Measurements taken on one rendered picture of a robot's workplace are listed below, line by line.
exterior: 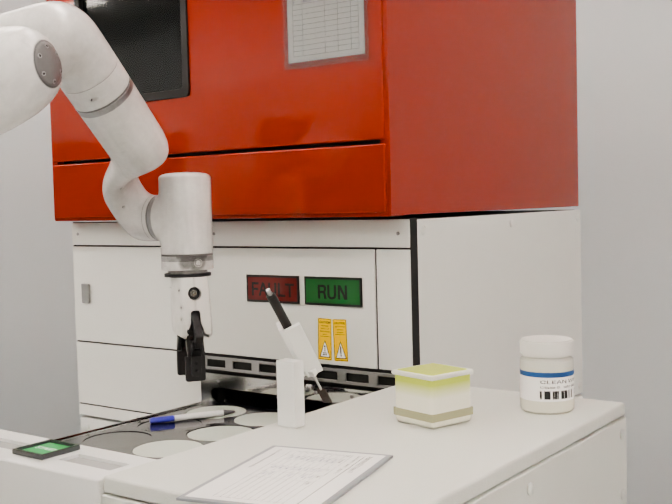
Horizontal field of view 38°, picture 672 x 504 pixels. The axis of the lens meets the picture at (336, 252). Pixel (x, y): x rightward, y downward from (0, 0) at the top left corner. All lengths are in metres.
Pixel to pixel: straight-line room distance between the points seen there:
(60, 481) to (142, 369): 0.83
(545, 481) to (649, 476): 1.88
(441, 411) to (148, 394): 0.85
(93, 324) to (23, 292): 2.72
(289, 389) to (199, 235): 0.40
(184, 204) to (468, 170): 0.50
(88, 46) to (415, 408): 0.65
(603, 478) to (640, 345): 1.65
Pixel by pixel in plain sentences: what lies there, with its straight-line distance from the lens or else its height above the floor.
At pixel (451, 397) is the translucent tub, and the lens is 1.24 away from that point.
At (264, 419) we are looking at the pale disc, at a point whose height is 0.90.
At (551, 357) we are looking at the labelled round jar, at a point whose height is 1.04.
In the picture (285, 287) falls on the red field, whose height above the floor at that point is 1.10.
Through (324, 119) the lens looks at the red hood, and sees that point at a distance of 1.56.
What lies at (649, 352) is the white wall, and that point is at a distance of 2.96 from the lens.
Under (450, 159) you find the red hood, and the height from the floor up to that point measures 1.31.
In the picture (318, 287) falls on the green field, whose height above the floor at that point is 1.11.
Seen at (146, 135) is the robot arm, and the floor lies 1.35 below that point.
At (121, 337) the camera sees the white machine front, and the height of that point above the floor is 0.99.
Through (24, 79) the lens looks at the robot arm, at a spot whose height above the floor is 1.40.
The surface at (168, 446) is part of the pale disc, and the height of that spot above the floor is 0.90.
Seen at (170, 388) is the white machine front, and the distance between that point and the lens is 1.90.
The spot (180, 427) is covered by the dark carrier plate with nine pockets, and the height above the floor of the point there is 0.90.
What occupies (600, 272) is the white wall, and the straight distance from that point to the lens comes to 2.99.
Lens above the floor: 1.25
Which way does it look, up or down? 3 degrees down
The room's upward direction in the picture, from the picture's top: 2 degrees counter-clockwise
